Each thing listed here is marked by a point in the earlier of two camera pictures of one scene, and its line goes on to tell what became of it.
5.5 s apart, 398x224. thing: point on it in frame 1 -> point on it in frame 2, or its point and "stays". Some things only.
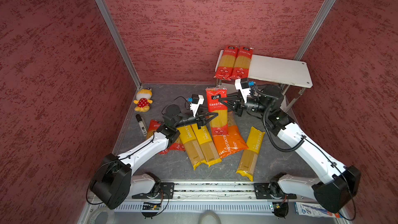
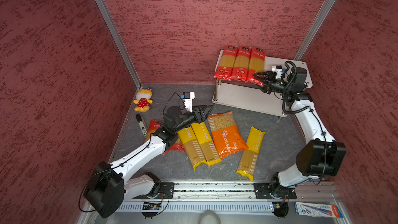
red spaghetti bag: [219, 125] -> [256, 64]
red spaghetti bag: [242, 63] stays
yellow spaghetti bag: [204, 139] stays
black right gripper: [239, 106] -> [268, 83]
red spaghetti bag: [226, 62] stays
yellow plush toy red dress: [143, 100] stays
